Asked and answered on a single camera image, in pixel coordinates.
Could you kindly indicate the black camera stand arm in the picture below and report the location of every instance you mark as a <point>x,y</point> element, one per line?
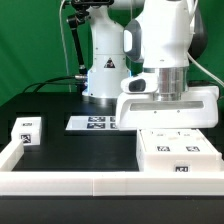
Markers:
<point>74,21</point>

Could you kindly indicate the white cabinet body box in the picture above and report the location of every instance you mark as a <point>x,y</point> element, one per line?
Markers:
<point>177,161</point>

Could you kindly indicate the white cabinet door panel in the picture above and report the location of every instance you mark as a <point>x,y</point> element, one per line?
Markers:
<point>158,141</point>
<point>192,140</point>

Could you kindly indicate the white U-shaped fence frame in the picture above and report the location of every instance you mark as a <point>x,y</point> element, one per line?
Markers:
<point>100,183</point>

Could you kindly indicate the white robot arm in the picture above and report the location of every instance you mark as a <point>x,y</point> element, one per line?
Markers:
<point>143,68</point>

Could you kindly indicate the white cabinet top block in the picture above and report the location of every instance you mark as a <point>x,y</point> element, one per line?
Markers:
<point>27,129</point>

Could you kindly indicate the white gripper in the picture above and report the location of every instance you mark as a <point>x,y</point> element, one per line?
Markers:
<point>197,108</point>

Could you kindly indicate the white marker base plate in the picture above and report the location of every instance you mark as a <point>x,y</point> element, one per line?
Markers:
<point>84,123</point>

